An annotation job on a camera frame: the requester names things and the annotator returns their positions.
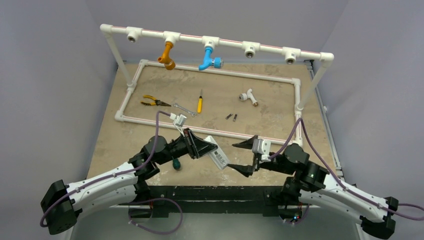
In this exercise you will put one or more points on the white PVC pipe frame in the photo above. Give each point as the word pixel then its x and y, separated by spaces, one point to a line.
pixel 250 48

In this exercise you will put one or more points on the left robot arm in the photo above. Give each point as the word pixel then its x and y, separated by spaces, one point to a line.
pixel 63 204

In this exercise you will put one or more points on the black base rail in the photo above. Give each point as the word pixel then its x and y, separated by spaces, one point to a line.
pixel 268 201

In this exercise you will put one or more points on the yellow handled screwdriver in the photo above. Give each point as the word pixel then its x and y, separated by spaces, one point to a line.
pixel 200 102

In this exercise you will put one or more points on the white AC remote control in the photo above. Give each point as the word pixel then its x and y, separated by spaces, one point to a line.
pixel 218 156

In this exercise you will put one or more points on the blue plastic faucet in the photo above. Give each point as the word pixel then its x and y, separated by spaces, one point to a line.
pixel 208 61

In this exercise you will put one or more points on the orange plastic faucet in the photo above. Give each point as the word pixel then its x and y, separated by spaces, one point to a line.
pixel 165 59

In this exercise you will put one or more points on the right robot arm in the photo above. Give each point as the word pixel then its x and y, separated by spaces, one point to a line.
pixel 310 183

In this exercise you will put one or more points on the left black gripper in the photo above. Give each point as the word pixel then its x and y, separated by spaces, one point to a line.
pixel 196 147

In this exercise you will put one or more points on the green handled screwdriver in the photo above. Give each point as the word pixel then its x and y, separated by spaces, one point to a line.
pixel 176 164

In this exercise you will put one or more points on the small silver wrench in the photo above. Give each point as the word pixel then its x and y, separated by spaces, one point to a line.
pixel 192 113

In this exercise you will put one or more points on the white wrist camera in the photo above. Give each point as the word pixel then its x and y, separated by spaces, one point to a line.
pixel 178 120
pixel 261 147

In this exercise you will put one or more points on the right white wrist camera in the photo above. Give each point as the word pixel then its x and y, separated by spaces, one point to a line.
pixel 261 147

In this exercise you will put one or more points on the white plastic faucet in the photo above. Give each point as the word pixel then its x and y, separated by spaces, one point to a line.
pixel 248 96

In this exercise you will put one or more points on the yellow handled pliers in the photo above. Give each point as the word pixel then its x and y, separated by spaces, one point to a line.
pixel 154 101

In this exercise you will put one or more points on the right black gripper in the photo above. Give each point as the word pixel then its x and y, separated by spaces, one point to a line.
pixel 255 158

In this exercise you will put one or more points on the aluminium table frame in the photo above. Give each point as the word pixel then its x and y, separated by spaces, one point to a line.
pixel 307 182

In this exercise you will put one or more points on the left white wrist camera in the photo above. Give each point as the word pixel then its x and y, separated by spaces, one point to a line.
pixel 178 120

